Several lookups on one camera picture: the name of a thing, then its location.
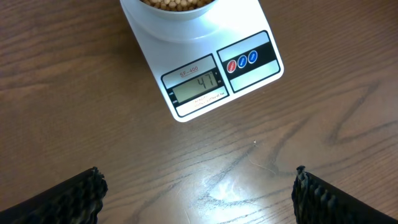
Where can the white digital kitchen scale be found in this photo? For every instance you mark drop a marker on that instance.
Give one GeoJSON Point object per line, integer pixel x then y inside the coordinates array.
{"type": "Point", "coordinates": [207, 57]}

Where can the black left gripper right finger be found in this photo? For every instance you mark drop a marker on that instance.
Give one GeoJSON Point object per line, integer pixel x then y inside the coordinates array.
{"type": "Point", "coordinates": [318, 202]}

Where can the white plastic bowl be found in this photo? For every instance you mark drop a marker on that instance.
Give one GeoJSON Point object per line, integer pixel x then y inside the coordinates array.
{"type": "Point", "coordinates": [178, 10]}

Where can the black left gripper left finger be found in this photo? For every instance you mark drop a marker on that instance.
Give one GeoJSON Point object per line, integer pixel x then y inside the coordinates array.
{"type": "Point", "coordinates": [76, 200]}

